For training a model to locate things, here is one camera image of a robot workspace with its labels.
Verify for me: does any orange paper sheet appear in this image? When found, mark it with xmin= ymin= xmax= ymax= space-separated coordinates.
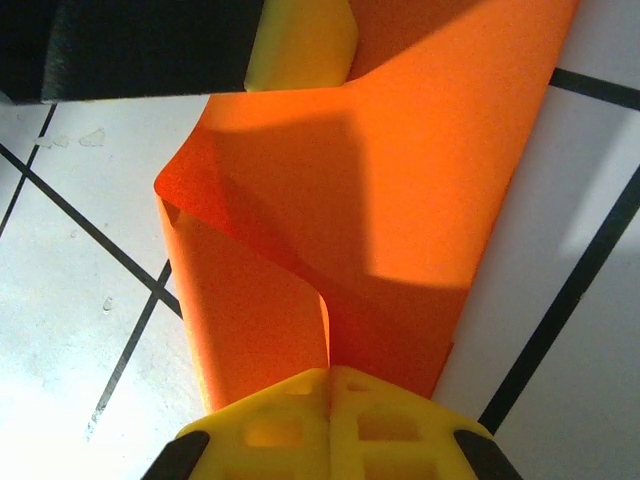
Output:
xmin=152 ymin=0 xmax=584 ymax=416

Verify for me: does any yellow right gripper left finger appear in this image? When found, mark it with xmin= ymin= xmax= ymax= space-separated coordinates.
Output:
xmin=144 ymin=367 xmax=331 ymax=480

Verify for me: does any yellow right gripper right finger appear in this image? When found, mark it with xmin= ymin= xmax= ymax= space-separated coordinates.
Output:
xmin=328 ymin=365 xmax=524 ymax=480

